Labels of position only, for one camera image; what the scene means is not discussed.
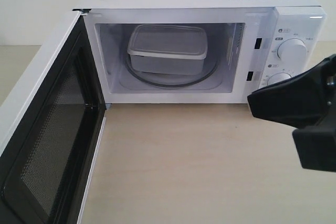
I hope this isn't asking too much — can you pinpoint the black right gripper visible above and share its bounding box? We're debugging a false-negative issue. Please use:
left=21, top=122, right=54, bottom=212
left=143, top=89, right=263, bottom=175
left=247, top=54, right=335, bottom=172

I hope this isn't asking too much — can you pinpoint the white lidded plastic container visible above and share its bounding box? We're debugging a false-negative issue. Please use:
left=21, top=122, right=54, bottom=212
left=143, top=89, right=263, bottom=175
left=128, top=24, right=208, bottom=75

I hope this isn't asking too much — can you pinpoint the white microwave door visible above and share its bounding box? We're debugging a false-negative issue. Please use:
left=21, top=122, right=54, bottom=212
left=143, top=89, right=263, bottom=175
left=1, top=9, right=106, bottom=223

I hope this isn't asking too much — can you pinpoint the white Midea microwave oven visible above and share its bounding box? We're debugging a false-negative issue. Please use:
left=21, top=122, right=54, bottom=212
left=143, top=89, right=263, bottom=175
left=75, top=0, right=327, bottom=104

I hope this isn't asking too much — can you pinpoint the white lower timer knob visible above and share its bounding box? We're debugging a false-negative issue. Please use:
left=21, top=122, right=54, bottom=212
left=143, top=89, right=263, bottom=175
left=267, top=72, right=291, bottom=86

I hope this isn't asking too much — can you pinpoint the white upper power knob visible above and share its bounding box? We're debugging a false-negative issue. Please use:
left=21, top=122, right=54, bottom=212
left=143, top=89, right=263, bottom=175
left=277, top=38, right=307, bottom=62

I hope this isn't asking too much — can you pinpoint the glass turntable plate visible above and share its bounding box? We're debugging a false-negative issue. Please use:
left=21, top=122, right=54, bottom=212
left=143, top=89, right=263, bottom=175
left=123, top=54, right=221, bottom=89

